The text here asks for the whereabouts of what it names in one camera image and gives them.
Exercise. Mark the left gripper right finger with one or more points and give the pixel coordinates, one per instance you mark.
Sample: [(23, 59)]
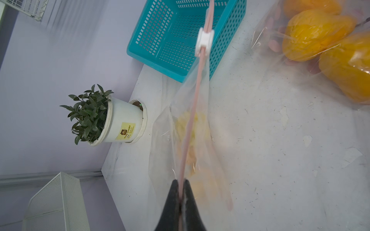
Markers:
[(190, 217)]

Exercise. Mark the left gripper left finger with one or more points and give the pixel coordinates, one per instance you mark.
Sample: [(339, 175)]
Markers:
[(169, 220)]

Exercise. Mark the yellow pear bag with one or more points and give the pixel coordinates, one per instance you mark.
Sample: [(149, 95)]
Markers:
[(313, 31), (200, 164), (347, 64), (294, 7)]

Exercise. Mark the clear zip-top bag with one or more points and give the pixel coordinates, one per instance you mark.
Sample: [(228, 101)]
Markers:
[(269, 34), (193, 96)]

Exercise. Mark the yellow pear right bag bottom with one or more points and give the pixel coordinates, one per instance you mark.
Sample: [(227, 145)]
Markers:
[(347, 64)]

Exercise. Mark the yellow pear right bag top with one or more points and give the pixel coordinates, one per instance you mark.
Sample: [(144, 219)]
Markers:
[(294, 7)]

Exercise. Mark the white mesh lower shelf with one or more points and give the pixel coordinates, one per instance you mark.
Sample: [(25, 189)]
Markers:
[(58, 206)]

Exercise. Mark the potted green plant white pot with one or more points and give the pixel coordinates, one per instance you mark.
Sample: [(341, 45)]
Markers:
[(100, 117)]

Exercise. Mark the teal plastic basket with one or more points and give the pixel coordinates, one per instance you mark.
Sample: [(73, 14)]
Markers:
[(166, 33)]

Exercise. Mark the white wire wall basket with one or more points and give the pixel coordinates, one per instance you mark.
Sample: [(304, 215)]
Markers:
[(32, 8)]

